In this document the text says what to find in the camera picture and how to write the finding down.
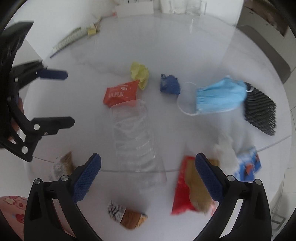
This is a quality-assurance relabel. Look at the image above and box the blue surgical face mask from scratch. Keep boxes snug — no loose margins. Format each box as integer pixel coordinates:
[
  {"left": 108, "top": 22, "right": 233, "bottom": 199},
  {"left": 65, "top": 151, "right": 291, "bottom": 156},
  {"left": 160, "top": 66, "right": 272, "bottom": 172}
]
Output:
[{"left": 176, "top": 75, "right": 251, "bottom": 116}]

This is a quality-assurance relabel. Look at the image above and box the yellow paper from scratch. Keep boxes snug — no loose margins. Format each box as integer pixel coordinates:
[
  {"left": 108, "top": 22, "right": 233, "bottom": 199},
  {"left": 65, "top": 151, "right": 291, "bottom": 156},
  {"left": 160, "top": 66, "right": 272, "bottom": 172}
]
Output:
[{"left": 130, "top": 62, "right": 149, "bottom": 90}]

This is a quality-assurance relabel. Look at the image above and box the torn brown cardboard piece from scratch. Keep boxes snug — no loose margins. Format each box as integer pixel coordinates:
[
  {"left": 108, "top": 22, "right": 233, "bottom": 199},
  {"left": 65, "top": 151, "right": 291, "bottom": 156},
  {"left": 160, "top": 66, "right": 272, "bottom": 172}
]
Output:
[{"left": 185, "top": 157, "right": 216, "bottom": 214}]

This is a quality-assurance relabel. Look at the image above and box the white card box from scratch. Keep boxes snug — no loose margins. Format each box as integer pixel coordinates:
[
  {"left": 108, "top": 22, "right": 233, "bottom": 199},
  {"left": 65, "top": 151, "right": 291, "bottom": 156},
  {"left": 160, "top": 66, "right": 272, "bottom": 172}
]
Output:
[{"left": 115, "top": 1, "right": 154, "bottom": 18}]

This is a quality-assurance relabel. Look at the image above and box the black foam fruit net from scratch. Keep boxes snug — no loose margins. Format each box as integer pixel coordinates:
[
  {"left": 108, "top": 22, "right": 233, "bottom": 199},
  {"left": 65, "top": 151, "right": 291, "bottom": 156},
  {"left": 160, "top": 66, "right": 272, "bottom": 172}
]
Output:
[{"left": 244, "top": 82, "right": 276, "bottom": 136}]

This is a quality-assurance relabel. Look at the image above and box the red plastic wrapper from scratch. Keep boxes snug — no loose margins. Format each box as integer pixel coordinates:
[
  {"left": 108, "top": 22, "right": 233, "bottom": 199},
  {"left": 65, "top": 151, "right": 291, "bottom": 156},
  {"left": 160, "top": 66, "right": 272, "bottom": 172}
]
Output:
[{"left": 171, "top": 156, "right": 197, "bottom": 215}]

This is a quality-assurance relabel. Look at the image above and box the crumpled dark blue paper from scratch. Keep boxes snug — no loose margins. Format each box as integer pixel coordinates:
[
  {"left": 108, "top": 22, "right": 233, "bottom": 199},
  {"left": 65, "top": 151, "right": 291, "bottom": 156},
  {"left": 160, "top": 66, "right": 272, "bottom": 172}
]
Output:
[{"left": 160, "top": 74, "right": 181, "bottom": 95}]

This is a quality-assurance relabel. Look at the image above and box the yellow sticky clip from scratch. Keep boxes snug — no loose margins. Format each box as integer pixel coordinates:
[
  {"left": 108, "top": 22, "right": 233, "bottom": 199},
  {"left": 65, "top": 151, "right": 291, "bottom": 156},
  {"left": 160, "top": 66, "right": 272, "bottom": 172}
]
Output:
[{"left": 87, "top": 22, "right": 100, "bottom": 36}]

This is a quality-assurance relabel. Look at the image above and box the crumpled white tissue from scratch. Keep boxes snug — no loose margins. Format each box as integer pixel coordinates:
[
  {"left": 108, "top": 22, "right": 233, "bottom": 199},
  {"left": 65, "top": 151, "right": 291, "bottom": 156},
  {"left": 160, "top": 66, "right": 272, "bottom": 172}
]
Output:
[{"left": 213, "top": 133, "right": 239, "bottom": 175}]

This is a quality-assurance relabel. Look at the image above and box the clear crushed plastic bottle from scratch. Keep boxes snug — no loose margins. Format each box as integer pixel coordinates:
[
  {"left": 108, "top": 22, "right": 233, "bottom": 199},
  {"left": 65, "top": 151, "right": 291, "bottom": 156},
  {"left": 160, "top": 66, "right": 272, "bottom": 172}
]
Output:
[{"left": 110, "top": 100, "right": 167, "bottom": 190}]

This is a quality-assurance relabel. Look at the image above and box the brown yellow snack wrapper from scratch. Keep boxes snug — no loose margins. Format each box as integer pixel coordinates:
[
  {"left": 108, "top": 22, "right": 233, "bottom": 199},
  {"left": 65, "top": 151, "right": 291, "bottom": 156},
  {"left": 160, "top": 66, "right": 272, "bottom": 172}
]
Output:
[{"left": 107, "top": 201, "right": 147, "bottom": 230}]

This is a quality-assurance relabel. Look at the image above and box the orange snack wrapper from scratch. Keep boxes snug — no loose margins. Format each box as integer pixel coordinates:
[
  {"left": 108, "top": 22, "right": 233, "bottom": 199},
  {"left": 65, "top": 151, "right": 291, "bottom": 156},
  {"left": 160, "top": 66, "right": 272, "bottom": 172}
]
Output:
[{"left": 103, "top": 80, "right": 139, "bottom": 108}]

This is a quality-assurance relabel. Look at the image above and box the clear glass cup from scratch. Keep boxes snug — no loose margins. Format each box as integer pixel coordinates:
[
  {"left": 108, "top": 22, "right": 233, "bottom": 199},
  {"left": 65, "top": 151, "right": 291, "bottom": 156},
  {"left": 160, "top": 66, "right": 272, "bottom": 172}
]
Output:
[{"left": 185, "top": 0, "right": 207, "bottom": 16}]

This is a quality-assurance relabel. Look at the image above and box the blue crushed carton box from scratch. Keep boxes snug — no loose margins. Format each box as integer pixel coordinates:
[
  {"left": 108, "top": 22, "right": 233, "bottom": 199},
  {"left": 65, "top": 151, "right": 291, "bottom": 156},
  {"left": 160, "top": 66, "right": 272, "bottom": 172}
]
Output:
[{"left": 234, "top": 147, "right": 261, "bottom": 182}]

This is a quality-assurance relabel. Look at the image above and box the person's left hand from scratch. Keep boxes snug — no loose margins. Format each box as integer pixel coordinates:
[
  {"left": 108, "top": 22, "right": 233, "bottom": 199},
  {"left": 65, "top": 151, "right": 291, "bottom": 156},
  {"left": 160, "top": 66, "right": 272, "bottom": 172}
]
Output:
[{"left": 11, "top": 97, "right": 23, "bottom": 132}]

